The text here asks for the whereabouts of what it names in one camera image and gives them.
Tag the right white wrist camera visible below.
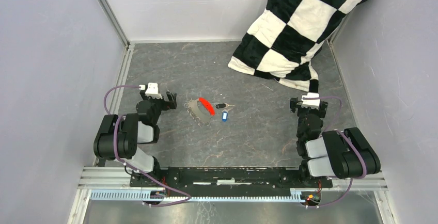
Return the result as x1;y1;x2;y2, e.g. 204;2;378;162
301;92;321;109

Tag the aluminium frame rail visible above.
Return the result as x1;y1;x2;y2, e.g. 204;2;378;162
97;0;131;47

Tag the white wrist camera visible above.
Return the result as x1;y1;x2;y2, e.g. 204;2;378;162
301;92;321;109
139;83;163;100

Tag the black white checkered blanket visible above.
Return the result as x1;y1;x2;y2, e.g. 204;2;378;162
228;0;368;93

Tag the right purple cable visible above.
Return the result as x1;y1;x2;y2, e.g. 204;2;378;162
303;95;368;209

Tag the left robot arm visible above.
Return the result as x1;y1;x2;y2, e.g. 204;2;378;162
93;90;177;187

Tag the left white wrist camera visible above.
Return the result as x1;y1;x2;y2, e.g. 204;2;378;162
139;83;163;100

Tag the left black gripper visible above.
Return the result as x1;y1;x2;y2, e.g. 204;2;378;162
140;90;177;125

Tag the slotted cable duct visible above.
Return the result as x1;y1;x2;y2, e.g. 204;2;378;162
89;190;322;203

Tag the black head key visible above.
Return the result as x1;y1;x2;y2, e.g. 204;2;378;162
215;103;234;109

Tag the red key tag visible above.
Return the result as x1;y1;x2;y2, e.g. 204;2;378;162
198;98;215;116

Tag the metal key holder plate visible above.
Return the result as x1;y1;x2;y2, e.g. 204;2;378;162
184;99;212;126

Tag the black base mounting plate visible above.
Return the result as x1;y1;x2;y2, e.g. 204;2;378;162
130;167;333;198

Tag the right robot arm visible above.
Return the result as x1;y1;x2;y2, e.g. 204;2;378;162
290;93;381;187

